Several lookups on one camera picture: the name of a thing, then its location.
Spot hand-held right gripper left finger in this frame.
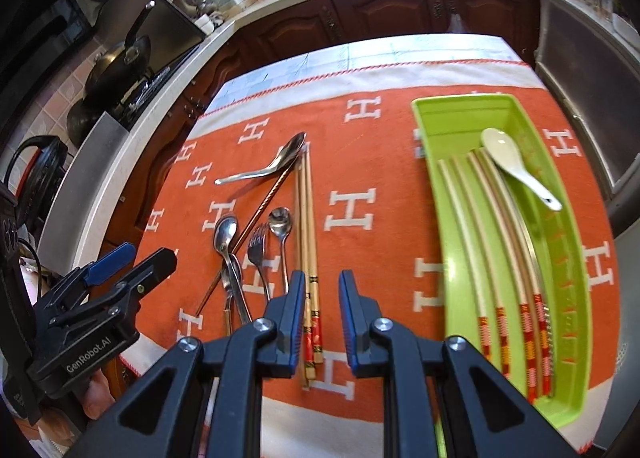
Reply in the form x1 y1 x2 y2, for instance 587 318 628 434
65 269 307 458

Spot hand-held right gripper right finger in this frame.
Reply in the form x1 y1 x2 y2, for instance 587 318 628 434
338 269 576 458

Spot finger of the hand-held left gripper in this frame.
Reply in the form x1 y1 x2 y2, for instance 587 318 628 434
34 243 137 311
45 247 178 339

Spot metal fork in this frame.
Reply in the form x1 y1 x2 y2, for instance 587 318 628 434
246 224 273 303

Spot large metal spoon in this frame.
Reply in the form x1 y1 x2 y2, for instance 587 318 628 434
212 215 253 326

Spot small metal spoon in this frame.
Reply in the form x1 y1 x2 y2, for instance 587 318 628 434
267 207 293 294

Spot brown wooden chopstick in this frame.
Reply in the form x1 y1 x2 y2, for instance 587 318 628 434
296 148 308 386
305 145 323 381

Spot twisted metal chopstick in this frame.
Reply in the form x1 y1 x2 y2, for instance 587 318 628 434
194 158 301 316
530 258 556 396

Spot red striped chopstick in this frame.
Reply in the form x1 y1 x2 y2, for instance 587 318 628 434
467 152 538 391
451 158 513 376
477 148 548 396
437 159 496 364

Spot green plastic tray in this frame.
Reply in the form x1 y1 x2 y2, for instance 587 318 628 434
411 93 587 429

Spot white ceramic spoon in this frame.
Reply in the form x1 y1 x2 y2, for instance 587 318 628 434
481 128 563 211

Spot person's left hand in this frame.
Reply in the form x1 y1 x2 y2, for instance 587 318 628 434
82 368 121 421

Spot steel splash guard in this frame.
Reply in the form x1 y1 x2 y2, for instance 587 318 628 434
107 0 208 74
37 111 132 269

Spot black pot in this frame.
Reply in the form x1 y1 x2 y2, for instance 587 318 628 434
66 97 108 146

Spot metal soup spoon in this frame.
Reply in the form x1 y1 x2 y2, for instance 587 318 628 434
215 132 307 185

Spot orange patterned blanket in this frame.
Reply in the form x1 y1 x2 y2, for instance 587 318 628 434
117 56 621 456

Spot gas stove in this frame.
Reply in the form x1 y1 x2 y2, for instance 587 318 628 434
112 63 173 119

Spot dark wok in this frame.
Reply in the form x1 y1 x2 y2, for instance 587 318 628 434
84 1 157 99

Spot white kitchen countertop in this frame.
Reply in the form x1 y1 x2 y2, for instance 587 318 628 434
37 0 640 269

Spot pale grid tablecloth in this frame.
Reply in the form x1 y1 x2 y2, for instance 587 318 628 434
202 33 523 114

